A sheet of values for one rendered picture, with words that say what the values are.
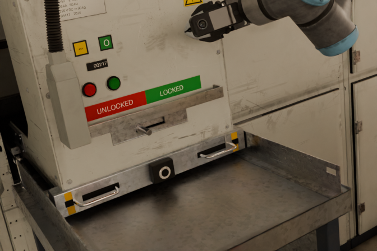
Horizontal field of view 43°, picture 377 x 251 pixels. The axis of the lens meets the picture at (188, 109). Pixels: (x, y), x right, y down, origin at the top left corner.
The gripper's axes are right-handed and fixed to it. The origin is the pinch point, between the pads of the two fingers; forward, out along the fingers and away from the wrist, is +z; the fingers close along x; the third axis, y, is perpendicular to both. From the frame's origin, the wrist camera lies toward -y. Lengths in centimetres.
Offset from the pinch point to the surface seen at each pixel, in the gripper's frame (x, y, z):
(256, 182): -40.5, 0.9, -5.9
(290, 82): -28, 67, 23
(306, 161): -38.3, 7.7, -16.9
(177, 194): -37.0, -13.4, 7.2
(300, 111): -41, 71, 26
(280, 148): -35.2, 10.0, -8.9
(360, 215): -100, 102, 33
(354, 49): -25, 102, 13
